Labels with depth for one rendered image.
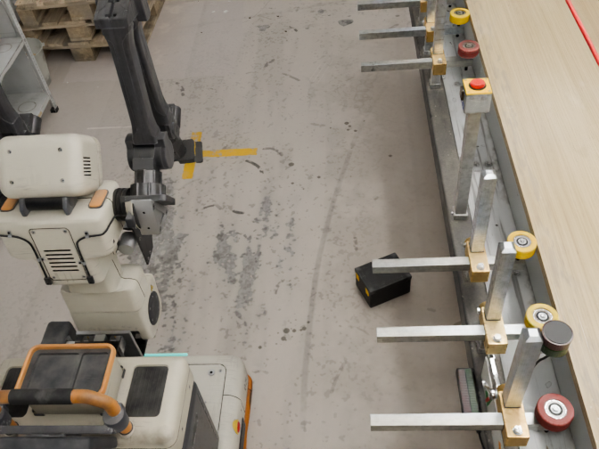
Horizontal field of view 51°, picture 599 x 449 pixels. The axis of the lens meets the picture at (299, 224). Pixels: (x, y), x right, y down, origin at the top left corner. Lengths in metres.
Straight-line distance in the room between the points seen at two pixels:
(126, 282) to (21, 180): 0.44
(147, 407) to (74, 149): 0.68
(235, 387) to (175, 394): 0.62
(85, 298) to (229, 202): 1.52
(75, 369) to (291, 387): 1.10
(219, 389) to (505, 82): 1.50
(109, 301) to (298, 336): 1.06
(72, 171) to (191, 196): 1.85
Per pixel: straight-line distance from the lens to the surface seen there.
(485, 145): 2.58
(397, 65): 2.60
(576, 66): 2.56
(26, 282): 3.30
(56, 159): 1.58
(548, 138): 2.21
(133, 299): 1.87
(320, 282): 2.87
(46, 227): 1.64
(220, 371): 2.36
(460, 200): 2.11
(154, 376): 1.77
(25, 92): 4.31
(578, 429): 1.84
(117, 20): 1.51
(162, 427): 1.69
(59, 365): 1.77
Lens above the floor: 2.28
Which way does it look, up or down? 47 degrees down
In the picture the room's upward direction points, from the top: 8 degrees counter-clockwise
